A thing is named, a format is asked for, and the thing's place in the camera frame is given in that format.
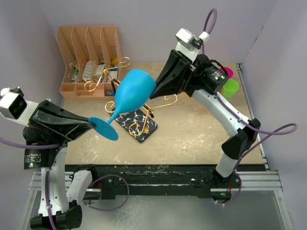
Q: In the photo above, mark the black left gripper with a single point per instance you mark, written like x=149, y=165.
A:
x=56, y=122

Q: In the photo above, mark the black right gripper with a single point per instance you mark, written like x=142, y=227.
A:
x=170, y=79

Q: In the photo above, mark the blue plastic wine glass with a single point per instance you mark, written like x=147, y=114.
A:
x=127, y=95

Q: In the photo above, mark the green plastic wine glass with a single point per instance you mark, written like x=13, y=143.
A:
x=230, y=88

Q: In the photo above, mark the pink plastic wine glass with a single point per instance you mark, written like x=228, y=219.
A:
x=227, y=71

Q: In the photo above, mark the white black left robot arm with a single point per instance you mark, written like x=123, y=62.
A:
x=60, y=208

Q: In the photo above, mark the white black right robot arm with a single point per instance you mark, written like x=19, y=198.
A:
x=241, y=130

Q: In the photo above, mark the black marbled rack base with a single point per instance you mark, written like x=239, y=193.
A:
x=137, y=124

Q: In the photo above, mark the tan plastic file organizer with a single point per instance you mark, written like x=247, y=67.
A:
x=84, y=49

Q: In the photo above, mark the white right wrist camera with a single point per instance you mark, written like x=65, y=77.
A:
x=188, y=44

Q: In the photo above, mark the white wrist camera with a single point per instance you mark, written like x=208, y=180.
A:
x=188, y=44
x=14, y=107

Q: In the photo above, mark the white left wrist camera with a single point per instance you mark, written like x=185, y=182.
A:
x=14, y=107

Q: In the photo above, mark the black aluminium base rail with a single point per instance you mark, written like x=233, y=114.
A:
x=176, y=180

